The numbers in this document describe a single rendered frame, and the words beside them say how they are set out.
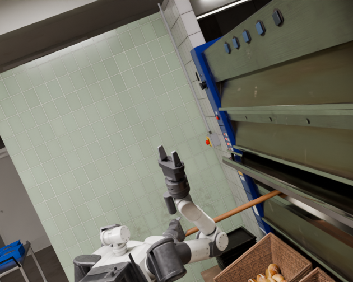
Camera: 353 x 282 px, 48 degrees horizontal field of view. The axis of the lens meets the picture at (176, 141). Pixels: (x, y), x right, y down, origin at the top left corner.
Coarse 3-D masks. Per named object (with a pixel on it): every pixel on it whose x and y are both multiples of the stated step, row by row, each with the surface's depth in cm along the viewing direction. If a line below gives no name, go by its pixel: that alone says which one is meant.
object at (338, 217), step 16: (224, 160) 249; (240, 160) 237; (256, 160) 227; (256, 176) 190; (288, 176) 175; (304, 176) 169; (320, 176) 163; (288, 192) 154; (320, 192) 142; (336, 192) 138; (352, 192) 134; (320, 208) 129; (352, 208) 120; (352, 224) 111
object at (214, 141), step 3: (207, 135) 314; (210, 135) 309; (213, 135) 310; (216, 135) 310; (210, 138) 309; (213, 138) 310; (216, 138) 310; (210, 141) 310; (213, 141) 310; (216, 141) 310; (219, 141) 311; (210, 144) 314; (213, 144) 310; (216, 144) 310; (219, 144) 311; (213, 147) 311
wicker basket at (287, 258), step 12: (264, 240) 257; (276, 240) 248; (252, 252) 257; (264, 252) 258; (276, 252) 251; (288, 252) 231; (252, 264) 257; (264, 264) 258; (276, 264) 254; (288, 264) 234; (300, 264) 217; (312, 264) 205; (216, 276) 253; (228, 276) 254; (288, 276) 237; (300, 276) 204
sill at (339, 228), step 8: (256, 184) 257; (264, 184) 249; (264, 192) 245; (280, 200) 220; (288, 200) 208; (296, 200) 204; (296, 208) 199; (304, 208) 191; (312, 208) 187; (312, 216) 182; (320, 216) 176; (328, 216) 173; (328, 224) 168; (336, 224) 163; (344, 224) 160; (336, 232) 163; (344, 232) 156; (352, 232) 152; (352, 240) 151
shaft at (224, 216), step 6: (270, 192) 222; (276, 192) 221; (258, 198) 221; (264, 198) 220; (246, 204) 220; (252, 204) 220; (234, 210) 219; (240, 210) 219; (222, 216) 218; (228, 216) 218; (216, 222) 218; (192, 228) 217; (186, 234) 216
